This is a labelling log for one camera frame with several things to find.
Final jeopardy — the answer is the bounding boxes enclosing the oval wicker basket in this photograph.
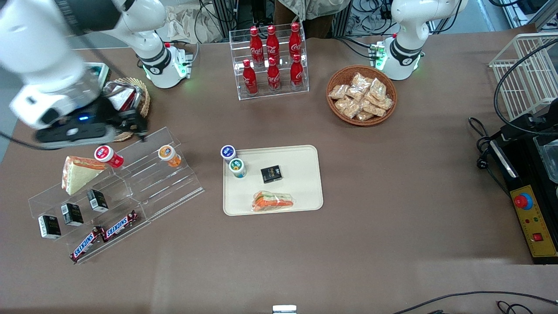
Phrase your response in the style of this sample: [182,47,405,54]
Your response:
[105,77,151,143]

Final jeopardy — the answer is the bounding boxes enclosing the black device with cable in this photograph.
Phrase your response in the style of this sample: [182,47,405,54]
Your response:
[499,98,558,143]

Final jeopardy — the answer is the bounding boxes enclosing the black box with gold print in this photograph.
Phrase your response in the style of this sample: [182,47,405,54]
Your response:
[261,165,283,184]

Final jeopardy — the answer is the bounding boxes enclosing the clear plastic container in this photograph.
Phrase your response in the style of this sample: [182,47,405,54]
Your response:
[534,134,558,184]

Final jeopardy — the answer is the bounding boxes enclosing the cream plastic serving tray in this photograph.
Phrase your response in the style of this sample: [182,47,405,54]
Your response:
[223,145,324,217]

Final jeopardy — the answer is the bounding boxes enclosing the thin black table cable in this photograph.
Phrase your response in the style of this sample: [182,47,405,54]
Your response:
[391,290,558,314]

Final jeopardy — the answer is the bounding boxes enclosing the red and white wrapped box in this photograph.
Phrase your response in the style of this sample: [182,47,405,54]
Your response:
[104,82,143,115]

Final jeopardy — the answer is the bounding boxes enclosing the red emergency stop button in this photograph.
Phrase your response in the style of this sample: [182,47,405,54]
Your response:
[513,192,534,210]

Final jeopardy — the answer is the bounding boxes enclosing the black left arm base cable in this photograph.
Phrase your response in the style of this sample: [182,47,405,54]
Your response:
[335,36,381,60]

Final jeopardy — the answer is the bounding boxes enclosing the crumpled beige paper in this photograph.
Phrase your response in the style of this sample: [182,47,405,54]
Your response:
[166,3,221,44]

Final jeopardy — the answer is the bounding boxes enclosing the black and yellow control box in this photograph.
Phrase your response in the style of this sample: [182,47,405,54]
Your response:
[487,131,558,265]

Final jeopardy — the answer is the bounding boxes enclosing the red cap gum bottle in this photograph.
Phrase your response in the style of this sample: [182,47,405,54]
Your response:
[94,145,125,169]

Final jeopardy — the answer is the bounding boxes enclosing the looped black cable end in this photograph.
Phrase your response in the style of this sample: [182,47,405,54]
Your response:
[496,300,535,314]

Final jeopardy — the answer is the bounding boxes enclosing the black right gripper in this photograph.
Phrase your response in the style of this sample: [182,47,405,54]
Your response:
[65,96,148,143]

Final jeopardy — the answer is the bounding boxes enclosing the small black chocolate box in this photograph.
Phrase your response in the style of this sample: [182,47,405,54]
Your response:
[87,189,109,214]
[61,203,84,227]
[38,215,62,239]

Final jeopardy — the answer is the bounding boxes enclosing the clear acrylic tiered display shelf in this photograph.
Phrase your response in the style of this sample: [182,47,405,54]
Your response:
[28,126,205,265]

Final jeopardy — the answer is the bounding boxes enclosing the coiled black cable with plug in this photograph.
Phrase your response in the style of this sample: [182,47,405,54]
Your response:
[468,116,502,171]

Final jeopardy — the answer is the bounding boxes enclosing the large wrapped triangle sandwich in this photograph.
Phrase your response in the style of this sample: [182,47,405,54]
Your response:
[61,156,106,196]

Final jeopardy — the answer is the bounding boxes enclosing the Snickers bar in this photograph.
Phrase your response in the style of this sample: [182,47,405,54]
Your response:
[102,210,140,242]
[70,226,105,264]

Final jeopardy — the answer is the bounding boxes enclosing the white rectangular snack tray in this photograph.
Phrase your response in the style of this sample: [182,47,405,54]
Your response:
[84,62,111,90]

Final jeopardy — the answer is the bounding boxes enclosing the aluminium frame with cables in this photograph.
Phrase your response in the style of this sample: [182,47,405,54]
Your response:
[338,0,395,38]

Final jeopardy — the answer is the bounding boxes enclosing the orange cap gum bottle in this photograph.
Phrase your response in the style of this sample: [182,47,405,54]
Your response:
[158,145,182,168]

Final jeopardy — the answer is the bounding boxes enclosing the person in beige jacket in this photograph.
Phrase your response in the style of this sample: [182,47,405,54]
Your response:
[274,0,352,40]

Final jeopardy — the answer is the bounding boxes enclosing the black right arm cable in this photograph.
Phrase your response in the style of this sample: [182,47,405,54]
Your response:
[0,130,49,151]

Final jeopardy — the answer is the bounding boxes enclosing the green cap gum bottle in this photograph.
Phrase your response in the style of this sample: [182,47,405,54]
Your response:
[229,158,248,179]

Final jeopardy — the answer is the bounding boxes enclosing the white wire basket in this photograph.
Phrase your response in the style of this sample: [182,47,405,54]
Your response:
[488,32,558,123]

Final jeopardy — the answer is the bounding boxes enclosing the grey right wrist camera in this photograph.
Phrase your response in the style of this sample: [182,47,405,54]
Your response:
[35,123,118,144]

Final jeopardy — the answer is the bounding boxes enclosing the clear acrylic bottle rack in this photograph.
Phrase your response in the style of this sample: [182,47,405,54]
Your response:
[229,24,310,101]

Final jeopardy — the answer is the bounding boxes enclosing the round brown wicker basket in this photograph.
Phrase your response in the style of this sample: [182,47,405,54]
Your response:
[326,65,398,127]

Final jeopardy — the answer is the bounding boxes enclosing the long curved black cable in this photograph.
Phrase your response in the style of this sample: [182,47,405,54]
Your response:
[493,40,558,137]

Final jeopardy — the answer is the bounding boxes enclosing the red Coca-Cola bottle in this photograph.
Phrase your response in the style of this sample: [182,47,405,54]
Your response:
[249,27,265,68]
[266,57,282,92]
[242,59,259,96]
[288,23,303,61]
[265,25,280,66]
[290,54,304,91]

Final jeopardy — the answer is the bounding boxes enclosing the wrapped sandwich with orange filling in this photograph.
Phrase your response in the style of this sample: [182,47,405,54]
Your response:
[252,191,294,213]

